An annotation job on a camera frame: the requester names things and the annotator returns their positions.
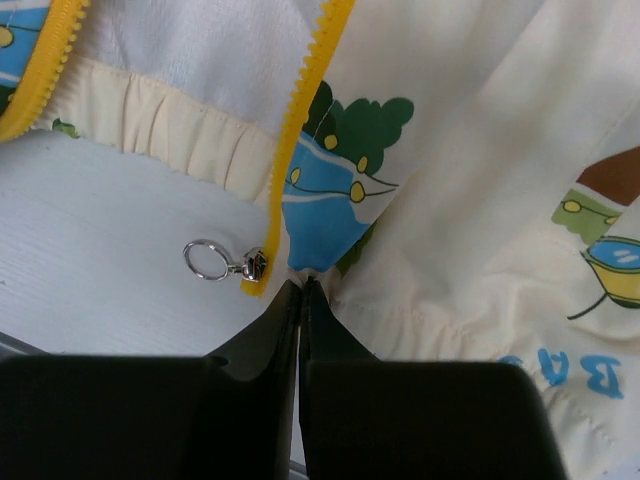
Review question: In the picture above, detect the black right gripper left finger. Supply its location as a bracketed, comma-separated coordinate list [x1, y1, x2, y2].
[1, 283, 300, 479]

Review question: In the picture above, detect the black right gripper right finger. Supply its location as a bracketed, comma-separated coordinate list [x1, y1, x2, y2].
[298, 275, 621, 480]

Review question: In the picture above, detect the yellow dinosaur print kids jacket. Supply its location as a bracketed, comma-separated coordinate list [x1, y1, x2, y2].
[1, 1, 639, 479]

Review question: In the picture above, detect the silver zipper pull ring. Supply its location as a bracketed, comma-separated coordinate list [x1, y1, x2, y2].
[182, 238, 268, 284]

